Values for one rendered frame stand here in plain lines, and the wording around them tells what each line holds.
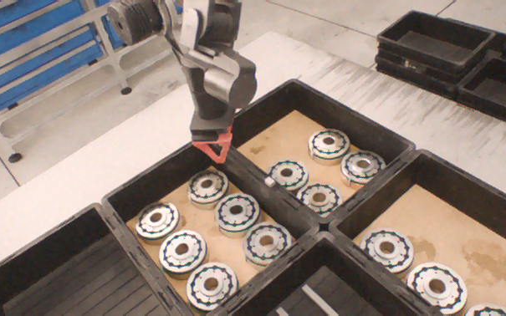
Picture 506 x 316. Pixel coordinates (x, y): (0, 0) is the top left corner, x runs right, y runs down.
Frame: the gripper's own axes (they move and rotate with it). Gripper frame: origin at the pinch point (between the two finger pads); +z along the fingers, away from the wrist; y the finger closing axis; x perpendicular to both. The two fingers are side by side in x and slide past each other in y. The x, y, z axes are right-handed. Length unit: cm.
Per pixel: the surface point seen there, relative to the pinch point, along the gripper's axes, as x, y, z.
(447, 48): -78, 120, 56
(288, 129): -10.1, 30.8, 23.3
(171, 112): 33, 57, 36
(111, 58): 110, 167, 75
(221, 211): 4.2, 1.1, 20.9
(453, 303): -40.5, -19.8, 21.2
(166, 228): 15.9, -3.8, 20.7
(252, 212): -3.0, 0.3, 20.6
